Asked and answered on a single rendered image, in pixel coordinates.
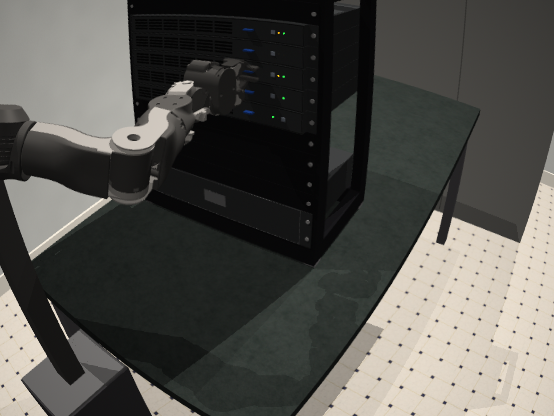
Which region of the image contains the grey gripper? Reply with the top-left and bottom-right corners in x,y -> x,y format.
183,58 -> 259,115

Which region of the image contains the black server rack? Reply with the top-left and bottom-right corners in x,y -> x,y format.
127,0 -> 377,268

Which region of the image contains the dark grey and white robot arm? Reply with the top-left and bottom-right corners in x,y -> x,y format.
0,81 -> 210,205

